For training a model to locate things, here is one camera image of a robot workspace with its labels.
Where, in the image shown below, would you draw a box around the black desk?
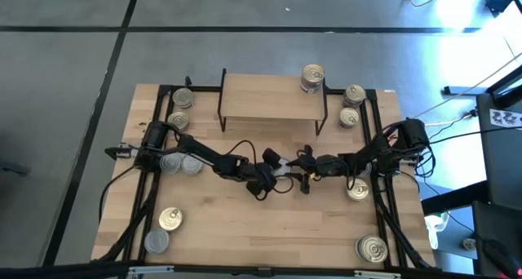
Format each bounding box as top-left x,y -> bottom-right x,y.
472,93 -> 522,279

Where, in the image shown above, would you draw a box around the black diagonal beam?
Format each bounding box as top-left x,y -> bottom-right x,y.
421,179 -> 490,215

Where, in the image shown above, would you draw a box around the white plastic object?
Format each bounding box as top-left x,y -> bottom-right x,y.
423,213 -> 449,250

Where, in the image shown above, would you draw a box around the Bumble Bee tuna can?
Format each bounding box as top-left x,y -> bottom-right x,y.
159,153 -> 184,175
180,154 -> 204,176
144,228 -> 170,255
271,158 -> 293,179
357,161 -> 374,179

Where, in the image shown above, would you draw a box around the large gold ringed can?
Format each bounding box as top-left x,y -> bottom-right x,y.
353,234 -> 389,265

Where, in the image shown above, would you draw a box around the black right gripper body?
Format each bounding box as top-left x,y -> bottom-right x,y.
299,144 -> 324,193

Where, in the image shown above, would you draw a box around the paper with black pattern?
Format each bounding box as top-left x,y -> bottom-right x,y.
490,108 -> 522,129

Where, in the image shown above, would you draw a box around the silver bracket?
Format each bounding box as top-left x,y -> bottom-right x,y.
353,269 -> 403,279
127,265 -> 175,277

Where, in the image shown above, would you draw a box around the black table edge clamp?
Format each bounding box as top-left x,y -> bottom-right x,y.
104,145 -> 135,161

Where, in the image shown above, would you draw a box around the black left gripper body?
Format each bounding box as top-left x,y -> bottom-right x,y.
248,147 -> 282,199

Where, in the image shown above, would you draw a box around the black cable bundle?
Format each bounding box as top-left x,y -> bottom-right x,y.
414,142 -> 438,178

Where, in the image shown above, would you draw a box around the wooden shelf black metal frame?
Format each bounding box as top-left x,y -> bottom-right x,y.
217,69 -> 330,136

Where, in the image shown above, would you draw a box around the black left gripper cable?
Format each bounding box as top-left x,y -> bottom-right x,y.
225,139 -> 295,202

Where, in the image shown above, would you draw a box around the black metal table frame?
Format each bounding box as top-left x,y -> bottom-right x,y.
91,82 -> 440,272

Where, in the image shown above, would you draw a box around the black floor stand foot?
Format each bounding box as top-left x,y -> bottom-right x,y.
443,85 -> 484,96

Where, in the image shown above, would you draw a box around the black rig beam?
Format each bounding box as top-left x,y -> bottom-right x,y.
0,260 -> 522,279

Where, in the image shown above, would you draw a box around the black hanging cable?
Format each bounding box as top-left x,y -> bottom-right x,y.
99,164 -> 138,225

